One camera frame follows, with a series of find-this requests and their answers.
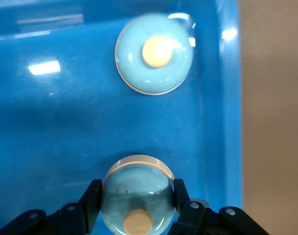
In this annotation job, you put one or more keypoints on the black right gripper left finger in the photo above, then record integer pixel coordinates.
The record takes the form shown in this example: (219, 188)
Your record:
(70, 218)

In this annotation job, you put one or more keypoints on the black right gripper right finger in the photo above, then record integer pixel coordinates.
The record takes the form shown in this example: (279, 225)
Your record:
(202, 220)

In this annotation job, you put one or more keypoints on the light blue call bell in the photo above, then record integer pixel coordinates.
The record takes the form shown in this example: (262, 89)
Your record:
(154, 54)
(139, 193)

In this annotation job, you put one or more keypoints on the blue plastic tray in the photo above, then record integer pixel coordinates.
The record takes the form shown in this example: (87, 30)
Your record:
(53, 122)

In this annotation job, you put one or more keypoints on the large table cover mat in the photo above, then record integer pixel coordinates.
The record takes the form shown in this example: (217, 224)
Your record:
(273, 122)

